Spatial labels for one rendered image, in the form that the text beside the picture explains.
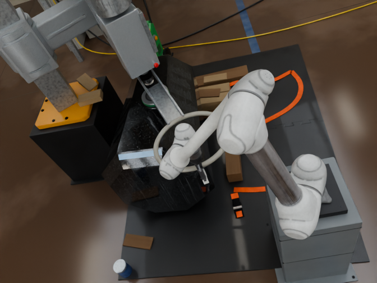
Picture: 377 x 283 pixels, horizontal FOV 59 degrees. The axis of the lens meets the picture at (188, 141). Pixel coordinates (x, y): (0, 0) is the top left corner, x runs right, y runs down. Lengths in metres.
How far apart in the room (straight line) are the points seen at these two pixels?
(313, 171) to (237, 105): 0.60
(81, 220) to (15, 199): 0.89
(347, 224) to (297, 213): 0.39
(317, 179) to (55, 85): 2.08
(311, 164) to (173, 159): 0.62
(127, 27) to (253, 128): 1.24
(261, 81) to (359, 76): 2.52
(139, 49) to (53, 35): 0.75
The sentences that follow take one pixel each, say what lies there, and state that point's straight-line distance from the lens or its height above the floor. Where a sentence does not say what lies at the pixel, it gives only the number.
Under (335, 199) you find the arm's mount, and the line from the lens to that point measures 1.83.
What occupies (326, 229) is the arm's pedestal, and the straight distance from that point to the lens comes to 1.81.
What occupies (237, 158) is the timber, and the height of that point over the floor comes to 0.13.
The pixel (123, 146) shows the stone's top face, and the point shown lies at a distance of 2.33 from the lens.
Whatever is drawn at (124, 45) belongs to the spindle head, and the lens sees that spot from 2.16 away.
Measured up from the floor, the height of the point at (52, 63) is 1.21.
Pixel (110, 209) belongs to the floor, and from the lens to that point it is 3.14.
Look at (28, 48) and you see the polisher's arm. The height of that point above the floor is 1.40.
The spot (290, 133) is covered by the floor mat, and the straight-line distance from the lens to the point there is 3.11.
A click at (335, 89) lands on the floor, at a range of 3.50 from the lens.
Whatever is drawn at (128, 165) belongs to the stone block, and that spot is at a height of 0.75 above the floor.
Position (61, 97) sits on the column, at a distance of 2.92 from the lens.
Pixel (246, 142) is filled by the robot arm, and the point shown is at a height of 1.59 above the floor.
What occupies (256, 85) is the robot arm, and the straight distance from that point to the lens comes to 1.18.
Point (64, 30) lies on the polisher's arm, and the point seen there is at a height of 1.34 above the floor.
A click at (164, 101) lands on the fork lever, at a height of 0.94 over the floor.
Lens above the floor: 2.44
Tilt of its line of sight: 49 degrees down
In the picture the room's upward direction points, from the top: 23 degrees counter-clockwise
